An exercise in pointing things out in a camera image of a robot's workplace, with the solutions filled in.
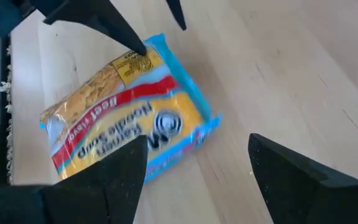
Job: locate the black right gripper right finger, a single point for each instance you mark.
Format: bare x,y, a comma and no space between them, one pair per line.
306,196

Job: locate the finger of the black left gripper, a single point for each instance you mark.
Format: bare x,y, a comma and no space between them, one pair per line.
98,18
177,14

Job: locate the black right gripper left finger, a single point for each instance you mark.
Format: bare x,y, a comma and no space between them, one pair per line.
104,193

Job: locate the blue yellow beef noodle packet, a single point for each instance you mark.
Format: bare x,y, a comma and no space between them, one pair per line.
129,102

